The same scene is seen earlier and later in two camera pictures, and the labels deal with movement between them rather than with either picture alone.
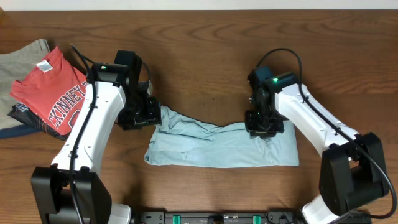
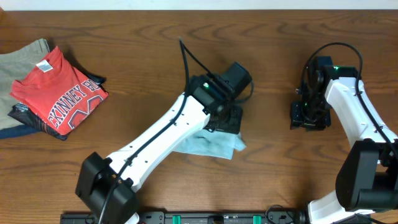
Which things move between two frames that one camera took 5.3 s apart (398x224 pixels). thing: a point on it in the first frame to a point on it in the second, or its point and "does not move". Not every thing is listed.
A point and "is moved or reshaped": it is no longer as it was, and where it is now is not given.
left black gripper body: [142, 111] to [231, 122]
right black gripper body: [263, 122] to [314, 113]
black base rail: [272, 217] does not move
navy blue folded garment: [17, 130] does not move
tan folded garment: [14, 63] does not move
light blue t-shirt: [183, 140] is moved or reshaped
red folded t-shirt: [53, 90] does not move
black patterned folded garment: [22, 113] does not move
